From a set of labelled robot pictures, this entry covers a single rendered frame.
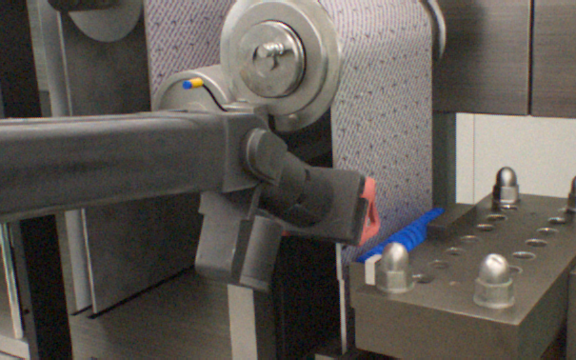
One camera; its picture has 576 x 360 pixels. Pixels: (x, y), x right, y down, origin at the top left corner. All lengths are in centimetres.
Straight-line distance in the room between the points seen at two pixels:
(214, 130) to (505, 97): 56
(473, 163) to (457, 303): 290
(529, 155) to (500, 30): 252
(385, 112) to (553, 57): 25
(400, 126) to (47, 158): 53
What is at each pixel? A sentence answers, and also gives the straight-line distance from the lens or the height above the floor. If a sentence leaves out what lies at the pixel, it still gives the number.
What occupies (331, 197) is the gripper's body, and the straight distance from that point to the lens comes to 73.
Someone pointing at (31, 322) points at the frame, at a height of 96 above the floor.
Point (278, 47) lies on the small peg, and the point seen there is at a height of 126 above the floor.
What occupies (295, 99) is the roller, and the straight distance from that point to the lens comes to 78.
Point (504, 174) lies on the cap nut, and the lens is 105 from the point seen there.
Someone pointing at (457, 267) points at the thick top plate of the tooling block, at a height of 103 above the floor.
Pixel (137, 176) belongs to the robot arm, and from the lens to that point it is 51.
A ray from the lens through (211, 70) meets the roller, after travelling 88.
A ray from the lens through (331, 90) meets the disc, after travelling 77.
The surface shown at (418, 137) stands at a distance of 96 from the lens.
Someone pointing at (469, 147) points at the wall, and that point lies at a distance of 362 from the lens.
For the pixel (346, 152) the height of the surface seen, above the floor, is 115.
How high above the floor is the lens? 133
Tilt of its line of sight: 14 degrees down
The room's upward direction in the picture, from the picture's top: 3 degrees counter-clockwise
